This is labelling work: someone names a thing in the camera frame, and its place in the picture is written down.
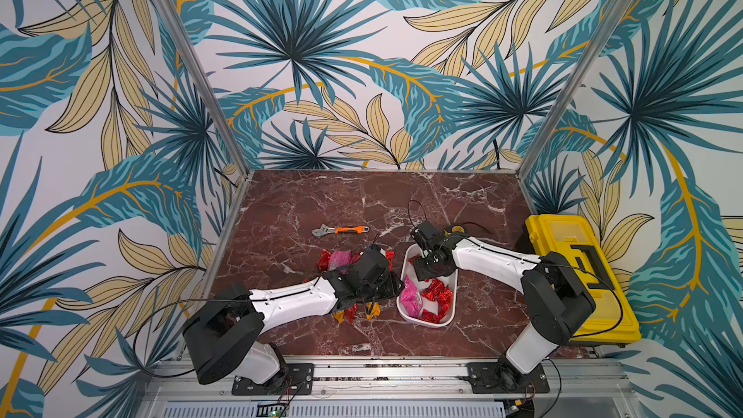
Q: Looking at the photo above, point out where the white plastic storage box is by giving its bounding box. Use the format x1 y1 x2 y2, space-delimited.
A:
396 244 458 328

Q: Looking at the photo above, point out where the large yellow tea bag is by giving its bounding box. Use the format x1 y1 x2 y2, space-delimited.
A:
366 302 381 320

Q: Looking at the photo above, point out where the magenta tea bag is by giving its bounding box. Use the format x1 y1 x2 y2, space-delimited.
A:
400 276 424 319
328 251 352 271

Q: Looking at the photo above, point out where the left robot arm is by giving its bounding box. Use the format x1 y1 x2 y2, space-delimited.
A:
183 246 404 388

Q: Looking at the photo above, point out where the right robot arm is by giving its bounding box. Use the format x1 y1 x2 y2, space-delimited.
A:
411 221 596 379

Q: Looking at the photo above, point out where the red tea bag pile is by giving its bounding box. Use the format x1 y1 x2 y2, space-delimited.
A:
419 279 454 324

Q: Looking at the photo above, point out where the yellow black toolbox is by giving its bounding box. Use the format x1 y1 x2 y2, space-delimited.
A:
526 215 640 346

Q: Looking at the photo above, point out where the orange handled adjustable wrench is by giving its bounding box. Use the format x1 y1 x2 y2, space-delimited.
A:
312 224 370 237

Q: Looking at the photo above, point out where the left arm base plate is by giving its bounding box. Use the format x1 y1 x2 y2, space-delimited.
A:
231 363 315 397

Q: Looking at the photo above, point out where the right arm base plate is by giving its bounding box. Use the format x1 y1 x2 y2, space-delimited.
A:
466 362 550 396

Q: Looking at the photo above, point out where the aluminium front rail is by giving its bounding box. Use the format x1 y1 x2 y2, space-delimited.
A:
136 356 644 417

